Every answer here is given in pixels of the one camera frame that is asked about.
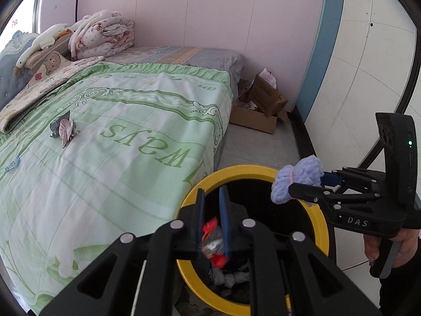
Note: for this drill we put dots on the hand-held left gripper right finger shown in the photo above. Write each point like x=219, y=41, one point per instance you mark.
x=224, y=217

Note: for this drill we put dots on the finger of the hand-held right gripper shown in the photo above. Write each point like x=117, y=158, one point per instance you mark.
x=330, y=179
x=309, y=193

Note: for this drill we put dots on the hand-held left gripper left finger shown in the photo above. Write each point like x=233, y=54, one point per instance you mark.
x=199, y=219

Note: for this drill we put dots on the purple yarn bow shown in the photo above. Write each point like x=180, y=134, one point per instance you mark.
x=296, y=177

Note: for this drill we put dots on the red snack wrapper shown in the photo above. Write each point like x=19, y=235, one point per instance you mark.
x=213, y=243

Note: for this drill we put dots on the black yellow-rimmed trash bin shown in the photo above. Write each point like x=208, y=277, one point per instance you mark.
x=240, y=172

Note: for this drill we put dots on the person's right forearm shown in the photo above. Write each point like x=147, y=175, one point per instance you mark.
x=399, y=293

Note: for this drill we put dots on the person's right hand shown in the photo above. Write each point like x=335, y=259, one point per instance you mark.
x=409, y=247

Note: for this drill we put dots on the green patterned bedspread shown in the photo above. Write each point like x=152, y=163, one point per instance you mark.
x=131, y=171

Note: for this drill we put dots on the large open cardboard box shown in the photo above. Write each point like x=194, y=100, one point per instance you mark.
x=253, y=121

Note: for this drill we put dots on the small brown cardboard carton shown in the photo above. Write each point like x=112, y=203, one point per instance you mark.
x=268, y=97

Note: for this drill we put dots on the crumpled white paper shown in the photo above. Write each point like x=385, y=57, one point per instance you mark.
x=268, y=76

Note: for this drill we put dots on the pale pink cloth hair bow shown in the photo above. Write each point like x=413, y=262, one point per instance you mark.
x=67, y=131

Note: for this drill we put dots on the striped bed sheet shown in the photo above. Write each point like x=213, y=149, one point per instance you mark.
x=197, y=56

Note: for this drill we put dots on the small light blue hair clip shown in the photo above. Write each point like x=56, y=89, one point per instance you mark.
x=13, y=164

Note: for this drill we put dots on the pink floral folded quilt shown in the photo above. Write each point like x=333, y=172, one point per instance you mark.
x=105, y=36

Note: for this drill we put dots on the folded bear print quilt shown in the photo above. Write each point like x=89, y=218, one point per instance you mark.
x=49, y=74

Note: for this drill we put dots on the brown pillow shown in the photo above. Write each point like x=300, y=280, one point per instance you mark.
x=34, y=58

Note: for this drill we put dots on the white goose plush toy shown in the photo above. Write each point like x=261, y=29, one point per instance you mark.
x=42, y=41

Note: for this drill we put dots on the grey tufted bed headboard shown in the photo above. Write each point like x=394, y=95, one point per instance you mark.
x=10, y=72

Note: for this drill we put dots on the bright window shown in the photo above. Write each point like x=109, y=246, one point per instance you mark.
x=19, y=13

